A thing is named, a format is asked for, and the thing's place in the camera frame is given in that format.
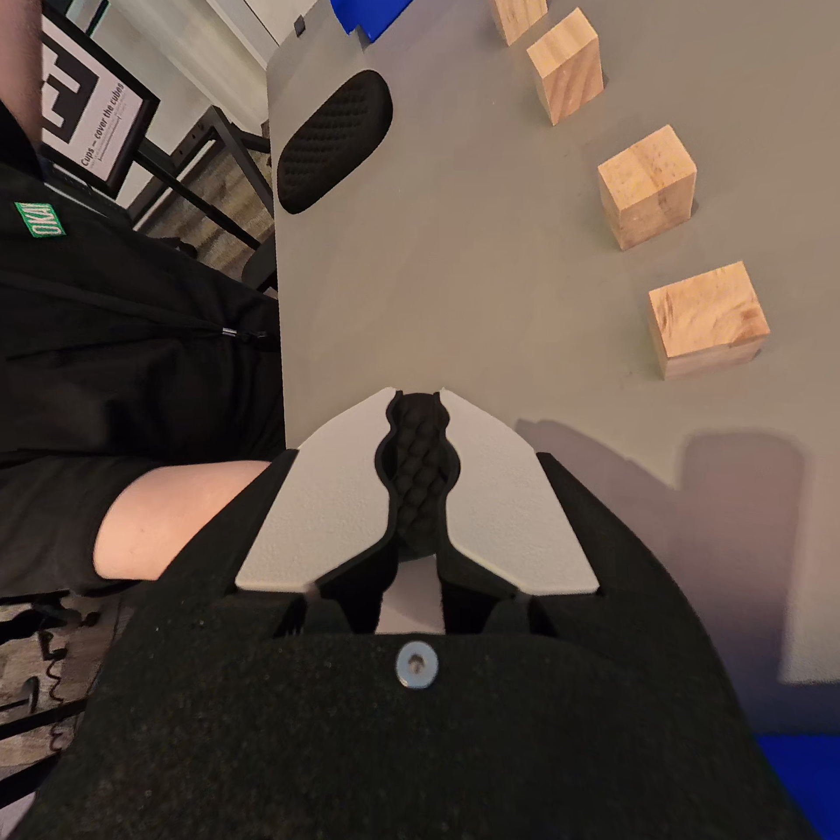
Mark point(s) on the light wooden cube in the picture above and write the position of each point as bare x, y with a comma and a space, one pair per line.
646, 184
709, 315
518, 18
564, 65

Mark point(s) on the black metal table frame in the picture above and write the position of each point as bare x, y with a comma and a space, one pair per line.
239, 148

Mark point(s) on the person's right forearm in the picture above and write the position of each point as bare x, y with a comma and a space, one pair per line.
177, 518

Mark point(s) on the black zip jacket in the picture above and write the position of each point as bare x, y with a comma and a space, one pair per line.
98, 394

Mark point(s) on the person's left forearm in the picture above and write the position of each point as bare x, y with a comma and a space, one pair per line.
16, 65

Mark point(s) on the blue plastic bin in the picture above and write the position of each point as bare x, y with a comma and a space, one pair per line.
374, 13
807, 781

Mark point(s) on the black framed task sign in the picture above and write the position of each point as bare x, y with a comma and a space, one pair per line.
98, 111

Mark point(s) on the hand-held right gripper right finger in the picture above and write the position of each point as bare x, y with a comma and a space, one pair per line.
518, 512

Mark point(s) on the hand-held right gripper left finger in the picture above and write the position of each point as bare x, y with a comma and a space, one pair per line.
315, 512

